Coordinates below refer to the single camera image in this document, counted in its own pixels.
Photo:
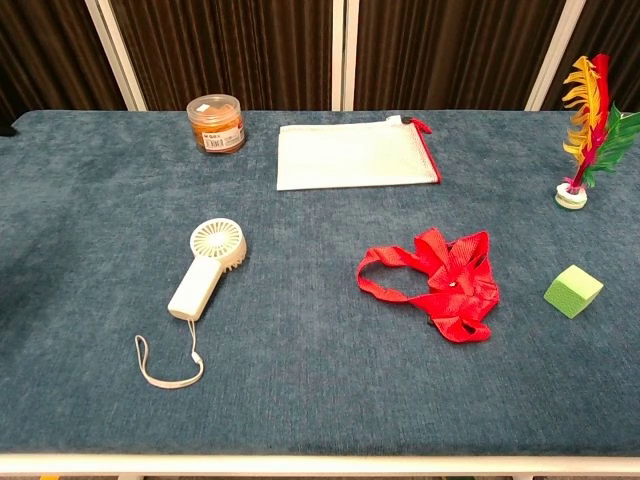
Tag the blue table cloth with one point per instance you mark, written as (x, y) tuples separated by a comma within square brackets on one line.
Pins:
[(300, 240)]

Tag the green cube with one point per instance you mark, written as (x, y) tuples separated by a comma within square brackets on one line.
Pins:
[(570, 292)]

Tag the colourful feather shuttlecock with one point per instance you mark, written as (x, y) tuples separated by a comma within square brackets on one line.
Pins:
[(595, 115)]

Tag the white mesh zipper pouch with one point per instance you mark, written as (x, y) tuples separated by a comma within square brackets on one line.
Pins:
[(350, 155)]

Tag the white handheld fan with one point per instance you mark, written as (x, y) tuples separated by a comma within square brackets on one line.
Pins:
[(195, 285)]

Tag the brown pleated partition screen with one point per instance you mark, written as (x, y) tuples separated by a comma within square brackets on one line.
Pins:
[(225, 50), (45, 55), (615, 30), (445, 50)]

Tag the clear jar with orange contents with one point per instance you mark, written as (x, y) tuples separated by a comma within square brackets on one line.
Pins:
[(216, 125)]

